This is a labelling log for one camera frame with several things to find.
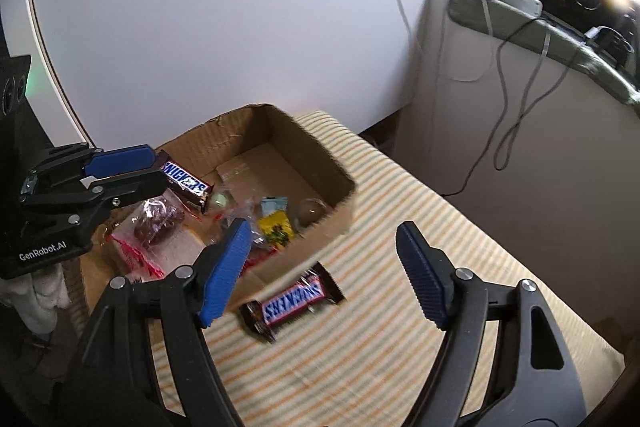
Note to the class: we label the clear red dried fruit packet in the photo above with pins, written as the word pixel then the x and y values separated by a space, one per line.
pixel 155 224

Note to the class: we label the clear snack packet red print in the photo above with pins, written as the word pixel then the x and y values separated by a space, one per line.
pixel 250 252

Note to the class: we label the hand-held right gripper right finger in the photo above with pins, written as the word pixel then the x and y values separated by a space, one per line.
pixel 425 277

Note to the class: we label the grey window ledge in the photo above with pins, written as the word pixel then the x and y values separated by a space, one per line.
pixel 565 42

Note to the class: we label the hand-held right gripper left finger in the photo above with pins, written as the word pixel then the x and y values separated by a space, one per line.
pixel 225 277

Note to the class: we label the person's left hand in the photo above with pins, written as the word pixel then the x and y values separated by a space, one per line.
pixel 35 302

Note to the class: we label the brown chocolate bar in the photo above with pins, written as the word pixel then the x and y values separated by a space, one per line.
pixel 292 302
pixel 185 179

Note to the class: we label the yellow snack packet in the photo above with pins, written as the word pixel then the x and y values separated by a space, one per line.
pixel 277 232

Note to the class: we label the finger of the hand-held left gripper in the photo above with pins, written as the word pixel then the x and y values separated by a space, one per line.
pixel 135 187
pixel 120 161

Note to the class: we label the clear jelly cup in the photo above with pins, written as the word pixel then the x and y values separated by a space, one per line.
pixel 312 214

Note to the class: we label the striped tablecloth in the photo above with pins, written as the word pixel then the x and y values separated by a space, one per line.
pixel 390 207

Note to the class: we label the cardboard box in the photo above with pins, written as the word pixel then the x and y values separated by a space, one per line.
pixel 310 147

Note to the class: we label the black charger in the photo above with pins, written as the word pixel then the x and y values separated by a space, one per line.
pixel 607 39

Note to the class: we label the pink and white snack packet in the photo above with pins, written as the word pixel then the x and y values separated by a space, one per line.
pixel 187 247

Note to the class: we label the light blue snack packet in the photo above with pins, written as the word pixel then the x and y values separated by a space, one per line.
pixel 274 206

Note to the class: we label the round green candy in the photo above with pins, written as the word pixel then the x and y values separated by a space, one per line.
pixel 221 199

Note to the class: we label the white round panel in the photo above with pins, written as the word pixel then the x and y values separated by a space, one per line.
pixel 225 17

